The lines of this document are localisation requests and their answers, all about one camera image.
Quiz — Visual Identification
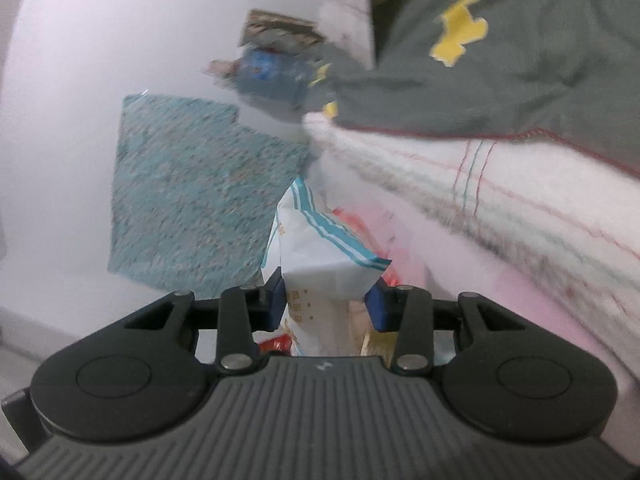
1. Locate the blue water bottle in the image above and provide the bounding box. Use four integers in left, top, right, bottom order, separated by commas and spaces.
234, 46, 322, 112

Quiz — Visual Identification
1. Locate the teal wall cloth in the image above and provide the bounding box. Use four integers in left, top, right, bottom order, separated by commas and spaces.
107, 92, 314, 299

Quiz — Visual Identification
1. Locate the white quilt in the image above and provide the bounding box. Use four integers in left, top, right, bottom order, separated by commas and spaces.
302, 110, 640, 346

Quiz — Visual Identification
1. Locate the grey blanket with yellow print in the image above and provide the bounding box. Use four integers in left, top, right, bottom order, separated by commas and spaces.
304, 0, 640, 182

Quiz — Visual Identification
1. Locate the white patterned cloth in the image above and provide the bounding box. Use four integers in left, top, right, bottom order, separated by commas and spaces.
319, 0, 383, 68

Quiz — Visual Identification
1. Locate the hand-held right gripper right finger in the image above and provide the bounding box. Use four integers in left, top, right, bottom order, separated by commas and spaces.
364, 277, 526, 376

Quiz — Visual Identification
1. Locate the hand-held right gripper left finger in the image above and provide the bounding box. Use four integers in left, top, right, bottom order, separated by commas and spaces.
122, 266, 287, 376

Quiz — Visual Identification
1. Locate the white teal striped snack packet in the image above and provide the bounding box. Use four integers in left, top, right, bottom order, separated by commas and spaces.
260, 177, 394, 358

